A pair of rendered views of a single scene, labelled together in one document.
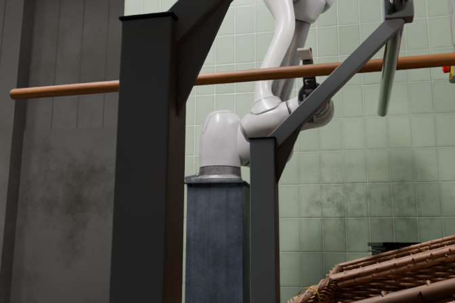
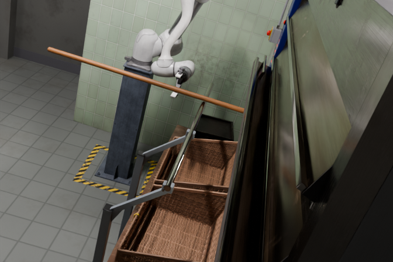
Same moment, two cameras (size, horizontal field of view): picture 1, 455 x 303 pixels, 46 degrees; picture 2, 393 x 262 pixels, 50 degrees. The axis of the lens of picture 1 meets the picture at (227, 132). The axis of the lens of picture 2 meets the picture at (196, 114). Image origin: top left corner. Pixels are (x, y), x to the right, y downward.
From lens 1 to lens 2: 1.76 m
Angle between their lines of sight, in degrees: 39
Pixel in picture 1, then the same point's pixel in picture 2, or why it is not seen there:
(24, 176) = not seen: outside the picture
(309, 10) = (204, 0)
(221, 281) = (132, 110)
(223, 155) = (144, 57)
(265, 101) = (164, 61)
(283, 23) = (184, 19)
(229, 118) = (151, 39)
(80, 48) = not seen: outside the picture
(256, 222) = (134, 174)
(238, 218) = (145, 88)
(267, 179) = (140, 165)
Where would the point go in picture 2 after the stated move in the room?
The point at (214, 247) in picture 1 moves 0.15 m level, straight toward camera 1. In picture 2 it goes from (131, 96) to (130, 105)
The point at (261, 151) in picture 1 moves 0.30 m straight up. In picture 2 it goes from (140, 158) to (151, 109)
